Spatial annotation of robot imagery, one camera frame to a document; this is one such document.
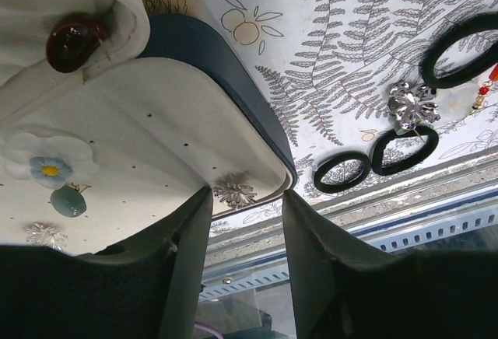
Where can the blue flower earring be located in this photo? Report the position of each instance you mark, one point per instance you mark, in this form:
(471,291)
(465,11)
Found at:
(51,162)

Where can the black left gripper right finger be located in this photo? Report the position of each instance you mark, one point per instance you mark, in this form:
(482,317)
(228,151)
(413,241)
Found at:
(342,287)

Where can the silver snowflake earring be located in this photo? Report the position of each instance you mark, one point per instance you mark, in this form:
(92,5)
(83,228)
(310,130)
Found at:
(235,195)
(45,234)

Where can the silver sequin flower earring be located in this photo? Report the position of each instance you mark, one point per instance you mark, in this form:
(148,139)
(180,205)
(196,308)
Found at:
(412,105)

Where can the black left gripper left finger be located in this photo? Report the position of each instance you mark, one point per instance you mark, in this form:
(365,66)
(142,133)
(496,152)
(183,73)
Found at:
(145,286)

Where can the floral table mat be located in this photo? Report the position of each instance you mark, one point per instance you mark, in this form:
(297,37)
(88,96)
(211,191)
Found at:
(325,65)

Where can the red stone pendant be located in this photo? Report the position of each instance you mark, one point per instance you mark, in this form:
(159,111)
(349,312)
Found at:
(73,41)

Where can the cream and navy jewelry box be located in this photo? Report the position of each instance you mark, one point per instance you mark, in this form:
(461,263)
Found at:
(165,103)

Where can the red drop earring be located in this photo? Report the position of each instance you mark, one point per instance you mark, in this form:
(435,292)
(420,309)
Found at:
(485,88)

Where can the green stone pendant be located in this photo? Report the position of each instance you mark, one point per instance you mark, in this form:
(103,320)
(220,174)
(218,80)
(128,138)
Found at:
(68,201)

